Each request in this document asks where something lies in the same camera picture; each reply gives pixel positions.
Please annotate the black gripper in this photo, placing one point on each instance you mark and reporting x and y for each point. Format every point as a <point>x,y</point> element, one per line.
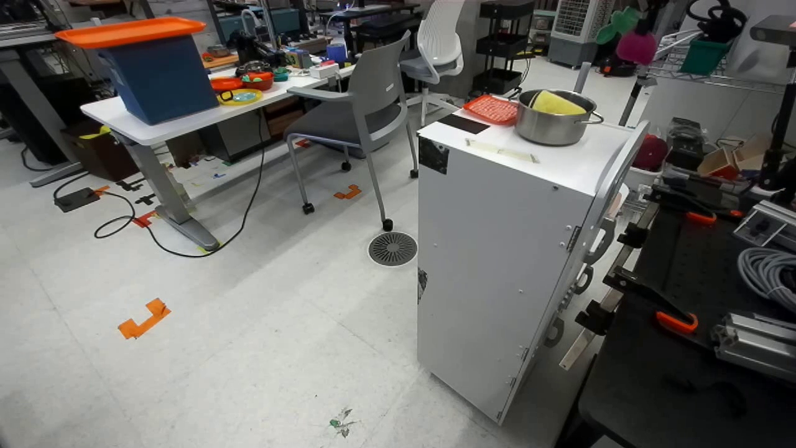
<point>657,14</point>

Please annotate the pink plush toy green leaves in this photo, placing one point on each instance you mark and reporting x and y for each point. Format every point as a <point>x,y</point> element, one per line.
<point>639,47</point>

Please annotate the yellow plush sandwich toy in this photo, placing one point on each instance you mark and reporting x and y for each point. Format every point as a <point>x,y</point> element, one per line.
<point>559,104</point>

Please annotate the white toy kitchen cabinet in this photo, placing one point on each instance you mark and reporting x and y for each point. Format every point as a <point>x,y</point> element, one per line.
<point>499,265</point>

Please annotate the green box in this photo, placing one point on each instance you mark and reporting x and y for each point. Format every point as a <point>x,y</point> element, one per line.
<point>705,55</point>

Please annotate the white air cooler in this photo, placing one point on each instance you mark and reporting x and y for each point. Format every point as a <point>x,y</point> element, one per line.
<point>581,27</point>

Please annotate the maroon round object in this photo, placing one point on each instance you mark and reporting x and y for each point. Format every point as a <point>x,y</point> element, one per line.
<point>650,152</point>

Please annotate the black utility cart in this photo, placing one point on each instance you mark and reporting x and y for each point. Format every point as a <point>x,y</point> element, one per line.
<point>502,40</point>

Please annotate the orange plastic tray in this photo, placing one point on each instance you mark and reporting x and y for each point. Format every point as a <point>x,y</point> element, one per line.
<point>489,111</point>

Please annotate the white office chair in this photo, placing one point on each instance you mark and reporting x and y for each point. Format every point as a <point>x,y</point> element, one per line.
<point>440,40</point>

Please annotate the black sticker patch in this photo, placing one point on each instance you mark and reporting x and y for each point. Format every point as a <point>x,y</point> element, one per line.
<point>464,123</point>

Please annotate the grey office chair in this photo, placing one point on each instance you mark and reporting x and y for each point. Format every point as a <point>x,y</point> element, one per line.
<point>364,107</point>

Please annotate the blue bottle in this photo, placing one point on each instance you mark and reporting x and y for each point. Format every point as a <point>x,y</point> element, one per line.
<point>336,52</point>

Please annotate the aluminium extrusion bar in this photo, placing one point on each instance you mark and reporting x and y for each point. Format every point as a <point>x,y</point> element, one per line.
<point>759,338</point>

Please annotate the round grey floor cover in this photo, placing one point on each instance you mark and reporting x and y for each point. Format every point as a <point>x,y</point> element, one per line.
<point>392,250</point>

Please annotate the small orange floor tape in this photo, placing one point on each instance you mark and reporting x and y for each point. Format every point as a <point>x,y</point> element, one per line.
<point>350,191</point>

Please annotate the yellow green plate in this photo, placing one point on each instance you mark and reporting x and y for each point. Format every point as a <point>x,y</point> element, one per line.
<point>243,97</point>

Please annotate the orange bowl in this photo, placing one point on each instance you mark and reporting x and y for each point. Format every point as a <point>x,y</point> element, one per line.
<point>226,82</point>

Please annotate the blue storage bin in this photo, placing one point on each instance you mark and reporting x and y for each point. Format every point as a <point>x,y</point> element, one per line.
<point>159,77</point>

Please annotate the white desk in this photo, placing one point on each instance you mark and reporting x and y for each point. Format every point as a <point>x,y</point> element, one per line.
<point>159,126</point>

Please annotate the orange bin lid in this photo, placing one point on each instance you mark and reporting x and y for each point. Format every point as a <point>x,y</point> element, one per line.
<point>127,30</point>

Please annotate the orange L-shaped floor tape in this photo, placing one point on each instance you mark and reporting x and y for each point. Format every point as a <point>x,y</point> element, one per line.
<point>145,318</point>

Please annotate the black power adapter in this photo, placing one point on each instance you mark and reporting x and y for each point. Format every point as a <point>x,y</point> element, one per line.
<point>76,200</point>

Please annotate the grey desk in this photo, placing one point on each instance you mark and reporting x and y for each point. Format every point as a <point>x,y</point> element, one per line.
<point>34,101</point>

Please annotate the black camera stand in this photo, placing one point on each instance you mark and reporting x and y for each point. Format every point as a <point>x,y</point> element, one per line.
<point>785,126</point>

